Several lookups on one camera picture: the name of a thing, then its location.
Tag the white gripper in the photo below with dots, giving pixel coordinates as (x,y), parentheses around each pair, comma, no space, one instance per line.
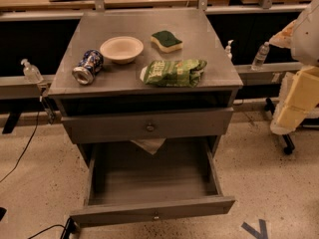
(306,39)

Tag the blue pepsi can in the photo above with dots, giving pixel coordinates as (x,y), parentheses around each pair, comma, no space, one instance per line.
(88,67)

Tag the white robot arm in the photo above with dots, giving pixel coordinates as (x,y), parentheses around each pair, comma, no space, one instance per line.
(305,38)

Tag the grey top drawer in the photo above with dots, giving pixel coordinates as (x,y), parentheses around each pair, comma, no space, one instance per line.
(133,126)

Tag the open grey middle drawer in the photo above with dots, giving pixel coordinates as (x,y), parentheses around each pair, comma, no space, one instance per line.
(128,185)

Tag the white cloth under drawer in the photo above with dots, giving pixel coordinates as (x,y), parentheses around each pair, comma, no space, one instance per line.
(150,145)

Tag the grey drawer cabinet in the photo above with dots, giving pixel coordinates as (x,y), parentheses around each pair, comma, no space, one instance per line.
(118,89)

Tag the clear plastic water bottle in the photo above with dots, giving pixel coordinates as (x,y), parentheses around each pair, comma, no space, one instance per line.
(260,57)

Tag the small white pump bottle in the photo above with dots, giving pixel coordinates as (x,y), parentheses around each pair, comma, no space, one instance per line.
(228,49)

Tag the green chip bag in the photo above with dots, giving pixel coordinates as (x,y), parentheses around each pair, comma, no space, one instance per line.
(182,73)

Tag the green yellow sponge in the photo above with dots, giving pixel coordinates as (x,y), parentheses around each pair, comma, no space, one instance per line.
(166,41)

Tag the white paper bowl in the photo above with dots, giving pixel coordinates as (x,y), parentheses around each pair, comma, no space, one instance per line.
(122,50)

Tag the hand sanitizer pump bottle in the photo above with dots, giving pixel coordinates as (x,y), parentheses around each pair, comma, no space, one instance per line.
(31,72)

